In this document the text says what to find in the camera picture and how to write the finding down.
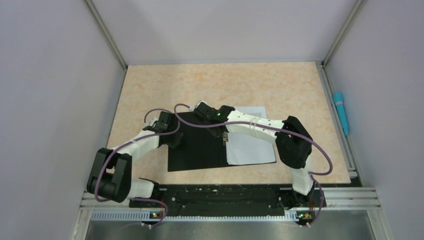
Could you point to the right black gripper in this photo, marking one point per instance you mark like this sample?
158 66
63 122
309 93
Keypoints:
216 135

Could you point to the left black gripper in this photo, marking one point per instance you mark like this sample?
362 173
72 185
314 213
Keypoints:
178 136

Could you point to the grey black file folder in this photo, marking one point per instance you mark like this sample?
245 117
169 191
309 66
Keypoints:
198 150

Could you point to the white printed paper stack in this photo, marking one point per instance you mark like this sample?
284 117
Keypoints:
244 149

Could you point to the turquoise marker pen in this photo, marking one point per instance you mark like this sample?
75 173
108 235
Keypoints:
338 101

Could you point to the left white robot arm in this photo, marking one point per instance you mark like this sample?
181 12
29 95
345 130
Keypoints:
111 179

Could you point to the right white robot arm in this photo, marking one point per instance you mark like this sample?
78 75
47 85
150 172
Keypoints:
293 151

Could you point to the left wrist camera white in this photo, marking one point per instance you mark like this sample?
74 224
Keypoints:
152 127

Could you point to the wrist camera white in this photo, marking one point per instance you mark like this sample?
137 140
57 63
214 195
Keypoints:
199 103
152 127

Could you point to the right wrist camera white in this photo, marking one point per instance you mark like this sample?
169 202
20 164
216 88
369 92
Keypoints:
199 103

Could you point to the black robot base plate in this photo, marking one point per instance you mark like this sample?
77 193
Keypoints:
232 202

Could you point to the left aluminium corner post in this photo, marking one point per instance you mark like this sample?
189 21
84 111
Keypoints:
104 31

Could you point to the aluminium corner post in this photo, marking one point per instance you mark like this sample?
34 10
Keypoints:
104 31
359 4

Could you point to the aluminium frame rail front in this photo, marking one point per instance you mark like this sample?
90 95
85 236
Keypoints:
352 213

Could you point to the right aluminium corner post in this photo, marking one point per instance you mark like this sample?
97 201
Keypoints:
359 4

